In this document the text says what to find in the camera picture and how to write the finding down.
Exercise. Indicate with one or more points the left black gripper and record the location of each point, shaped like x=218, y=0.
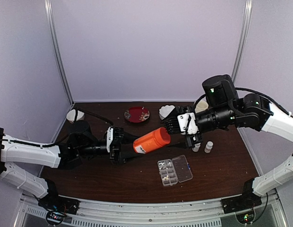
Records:
x=122, y=157

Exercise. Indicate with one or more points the right aluminium frame post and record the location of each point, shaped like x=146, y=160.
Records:
x=243, y=39

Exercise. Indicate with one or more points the cream ribbed mug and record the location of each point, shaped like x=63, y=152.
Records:
x=201, y=106

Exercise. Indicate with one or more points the red floral plate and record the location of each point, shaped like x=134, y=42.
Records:
x=137, y=114

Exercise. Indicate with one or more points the white ceramic rice bowl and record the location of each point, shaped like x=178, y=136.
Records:
x=75, y=115

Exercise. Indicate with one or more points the small white bottle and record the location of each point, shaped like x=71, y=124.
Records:
x=196, y=148
x=208, y=147

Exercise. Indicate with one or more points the front aluminium rail base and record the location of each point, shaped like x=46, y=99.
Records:
x=206, y=213

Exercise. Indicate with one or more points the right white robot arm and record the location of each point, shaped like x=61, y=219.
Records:
x=255, y=110

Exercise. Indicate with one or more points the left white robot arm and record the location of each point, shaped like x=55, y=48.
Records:
x=80, y=142

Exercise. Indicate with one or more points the clear plastic pill organizer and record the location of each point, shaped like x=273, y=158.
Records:
x=179, y=173

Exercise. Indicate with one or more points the white pills in organizer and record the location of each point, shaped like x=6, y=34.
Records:
x=164, y=164

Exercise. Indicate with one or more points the orange pill bottle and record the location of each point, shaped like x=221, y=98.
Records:
x=152, y=141

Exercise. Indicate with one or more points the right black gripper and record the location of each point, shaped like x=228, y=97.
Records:
x=197, y=139

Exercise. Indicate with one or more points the white scalloped bowl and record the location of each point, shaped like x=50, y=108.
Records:
x=164, y=111

